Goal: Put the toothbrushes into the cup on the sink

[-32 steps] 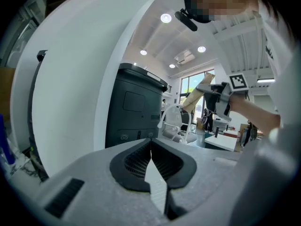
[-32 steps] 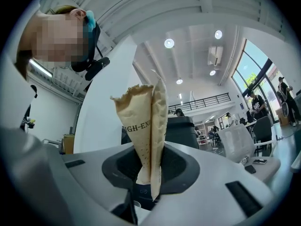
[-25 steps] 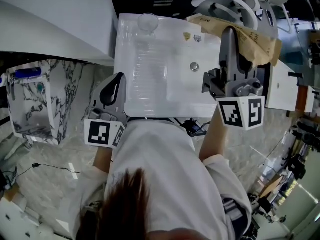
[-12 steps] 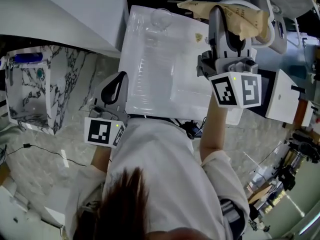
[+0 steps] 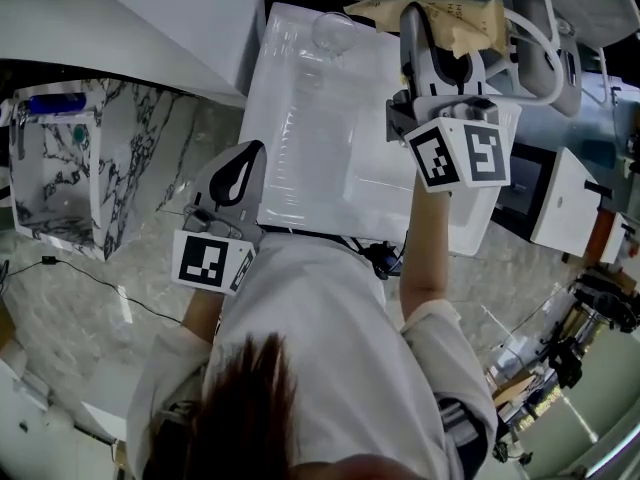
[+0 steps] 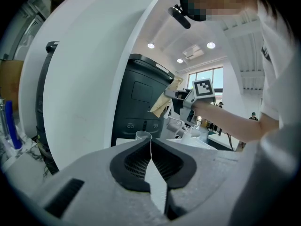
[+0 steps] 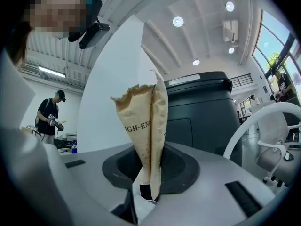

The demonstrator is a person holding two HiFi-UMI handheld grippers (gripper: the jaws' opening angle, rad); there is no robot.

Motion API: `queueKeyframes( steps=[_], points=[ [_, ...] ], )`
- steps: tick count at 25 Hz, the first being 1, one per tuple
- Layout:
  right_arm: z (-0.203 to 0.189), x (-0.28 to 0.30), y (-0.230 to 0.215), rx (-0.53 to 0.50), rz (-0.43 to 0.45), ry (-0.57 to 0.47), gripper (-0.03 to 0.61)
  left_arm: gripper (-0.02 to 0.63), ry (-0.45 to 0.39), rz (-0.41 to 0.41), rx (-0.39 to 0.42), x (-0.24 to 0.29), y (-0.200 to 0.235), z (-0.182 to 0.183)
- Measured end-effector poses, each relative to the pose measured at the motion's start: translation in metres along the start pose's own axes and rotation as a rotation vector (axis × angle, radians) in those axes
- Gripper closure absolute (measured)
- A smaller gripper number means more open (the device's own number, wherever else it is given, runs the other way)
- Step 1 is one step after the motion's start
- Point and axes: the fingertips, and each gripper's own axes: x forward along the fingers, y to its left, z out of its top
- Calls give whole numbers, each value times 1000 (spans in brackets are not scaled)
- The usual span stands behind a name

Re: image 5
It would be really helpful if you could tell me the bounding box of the black frame stand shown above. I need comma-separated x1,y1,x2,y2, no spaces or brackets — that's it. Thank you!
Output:
492,141,559,243

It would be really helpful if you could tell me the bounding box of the clear glass cup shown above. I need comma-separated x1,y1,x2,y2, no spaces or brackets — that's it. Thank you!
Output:
310,11,361,68

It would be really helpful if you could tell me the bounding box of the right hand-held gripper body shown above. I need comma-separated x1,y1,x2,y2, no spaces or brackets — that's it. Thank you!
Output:
384,92,513,195

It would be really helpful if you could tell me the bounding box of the narrow white sink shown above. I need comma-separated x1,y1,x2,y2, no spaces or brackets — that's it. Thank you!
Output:
529,146,601,259

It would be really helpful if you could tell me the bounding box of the blue bottle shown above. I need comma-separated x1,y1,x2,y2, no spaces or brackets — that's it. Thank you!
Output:
28,93,88,115

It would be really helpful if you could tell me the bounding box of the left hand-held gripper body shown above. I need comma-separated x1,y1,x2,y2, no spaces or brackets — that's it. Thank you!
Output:
171,202,265,297

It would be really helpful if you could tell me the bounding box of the torn brown paper packet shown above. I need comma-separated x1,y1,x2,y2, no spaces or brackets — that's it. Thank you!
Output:
343,0,509,60

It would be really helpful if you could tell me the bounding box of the black waist-worn device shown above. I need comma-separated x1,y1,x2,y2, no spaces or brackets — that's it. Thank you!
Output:
360,240,404,282

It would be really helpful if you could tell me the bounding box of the large white plate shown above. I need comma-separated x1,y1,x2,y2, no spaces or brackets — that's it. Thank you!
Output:
0,0,267,105

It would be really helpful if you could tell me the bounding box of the light wooden board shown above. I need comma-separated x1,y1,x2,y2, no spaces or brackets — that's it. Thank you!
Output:
492,370,539,412

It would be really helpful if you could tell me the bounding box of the marble patterned cabinet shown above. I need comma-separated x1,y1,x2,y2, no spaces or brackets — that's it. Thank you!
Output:
7,77,201,263

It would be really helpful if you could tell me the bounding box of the white ceramic sink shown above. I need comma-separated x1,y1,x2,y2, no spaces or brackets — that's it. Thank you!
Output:
238,1,524,258

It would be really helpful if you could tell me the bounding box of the brown wooden furniture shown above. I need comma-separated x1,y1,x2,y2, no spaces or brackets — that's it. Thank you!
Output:
584,207,616,269

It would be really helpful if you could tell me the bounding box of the black floor cable with adapter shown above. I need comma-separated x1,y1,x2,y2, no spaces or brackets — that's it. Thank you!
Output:
9,255,184,325

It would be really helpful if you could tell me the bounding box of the black faucet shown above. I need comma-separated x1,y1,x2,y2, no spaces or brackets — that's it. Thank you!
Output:
582,178,614,200

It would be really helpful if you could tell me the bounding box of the person's left forearm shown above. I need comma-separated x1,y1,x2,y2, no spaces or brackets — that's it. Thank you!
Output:
180,285,225,343

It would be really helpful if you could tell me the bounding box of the white tubular chair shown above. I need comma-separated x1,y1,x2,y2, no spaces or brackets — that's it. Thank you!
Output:
504,0,640,119

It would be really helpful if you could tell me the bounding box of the person's white shirt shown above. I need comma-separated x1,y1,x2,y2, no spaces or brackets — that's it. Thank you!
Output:
126,231,501,480

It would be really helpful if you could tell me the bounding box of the person's right forearm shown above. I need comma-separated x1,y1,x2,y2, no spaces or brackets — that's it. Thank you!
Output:
397,171,455,328

